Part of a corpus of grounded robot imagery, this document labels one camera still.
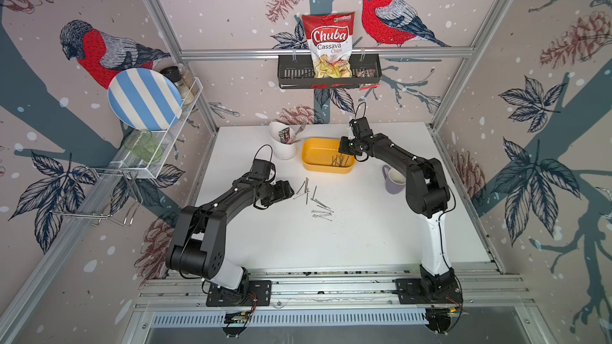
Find yellow plastic storage box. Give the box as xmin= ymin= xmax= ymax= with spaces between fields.
xmin=301 ymin=138 xmax=356 ymax=175

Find purple ceramic mug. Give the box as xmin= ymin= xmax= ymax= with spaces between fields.
xmin=382 ymin=165 xmax=406 ymax=194

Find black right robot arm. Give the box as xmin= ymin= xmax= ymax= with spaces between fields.
xmin=339 ymin=117 xmax=456 ymax=300

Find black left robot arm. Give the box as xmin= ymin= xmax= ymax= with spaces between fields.
xmin=165 ymin=159 xmax=294 ymax=295

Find white utensil holder cup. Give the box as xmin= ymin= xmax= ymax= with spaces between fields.
xmin=269 ymin=121 xmax=306 ymax=160

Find red cassava chips bag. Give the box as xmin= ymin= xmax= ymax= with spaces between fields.
xmin=302 ymin=12 xmax=355 ymax=79

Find light spice jar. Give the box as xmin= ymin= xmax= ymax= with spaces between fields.
xmin=179 ymin=65 xmax=199 ymax=104

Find green glass cup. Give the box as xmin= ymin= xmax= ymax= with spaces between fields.
xmin=123 ymin=130 xmax=164 ymax=162

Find dark lid spice jar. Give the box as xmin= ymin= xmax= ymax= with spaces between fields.
xmin=160 ymin=65 xmax=190 ymax=100

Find blue white striped plate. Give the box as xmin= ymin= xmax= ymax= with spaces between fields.
xmin=108 ymin=68 xmax=183 ymax=132

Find black wire wall basket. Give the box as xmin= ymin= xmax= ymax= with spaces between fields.
xmin=277 ymin=54 xmax=382 ymax=89

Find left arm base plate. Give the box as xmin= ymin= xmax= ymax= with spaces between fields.
xmin=206 ymin=272 xmax=272 ymax=307

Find clear wire wall shelf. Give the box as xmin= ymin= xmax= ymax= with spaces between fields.
xmin=95 ymin=68 xmax=203 ymax=179

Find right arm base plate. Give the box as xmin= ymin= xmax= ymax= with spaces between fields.
xmin=395 ymin=266 xmax=463 ymax=305

